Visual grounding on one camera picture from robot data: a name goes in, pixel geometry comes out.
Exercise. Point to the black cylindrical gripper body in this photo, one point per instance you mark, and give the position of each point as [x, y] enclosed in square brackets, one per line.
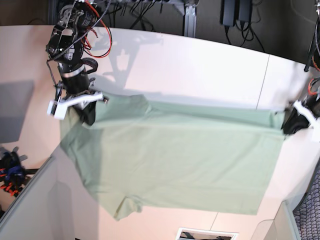
[313, 104]
[74, 78]

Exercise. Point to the light green polo T-shirt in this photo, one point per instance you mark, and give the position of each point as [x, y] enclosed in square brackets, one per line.
[141, 153]

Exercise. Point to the grey mesh chair seat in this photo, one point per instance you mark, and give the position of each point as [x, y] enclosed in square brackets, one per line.
[307, 215]

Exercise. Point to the grey partition panel right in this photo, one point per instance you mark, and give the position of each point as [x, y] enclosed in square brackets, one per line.
[282, 227]

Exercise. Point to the grey partition panel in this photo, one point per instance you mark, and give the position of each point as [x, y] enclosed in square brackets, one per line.
[42, 211]
[282, 227]

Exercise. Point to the grey partition panel left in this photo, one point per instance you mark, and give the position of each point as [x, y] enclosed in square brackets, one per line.
[42, 211]

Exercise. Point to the black power adapter brick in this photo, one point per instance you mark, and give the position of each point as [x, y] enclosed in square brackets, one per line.
[227, 12]
[245, 10]

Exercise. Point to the black robot arm with orange wires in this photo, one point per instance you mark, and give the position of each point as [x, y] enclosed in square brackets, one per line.
[313, 59]

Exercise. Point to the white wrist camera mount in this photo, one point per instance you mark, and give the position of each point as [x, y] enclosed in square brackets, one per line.
[58, 108]
[314, 122]

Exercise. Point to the black robot arm with red wires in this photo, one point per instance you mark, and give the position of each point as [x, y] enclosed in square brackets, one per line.
[68, 43]

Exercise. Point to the aluminium frame post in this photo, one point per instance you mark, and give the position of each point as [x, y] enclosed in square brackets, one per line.
[190, 18]

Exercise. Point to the white table cable grommet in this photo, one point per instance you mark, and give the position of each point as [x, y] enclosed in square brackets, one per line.
[198, 234]

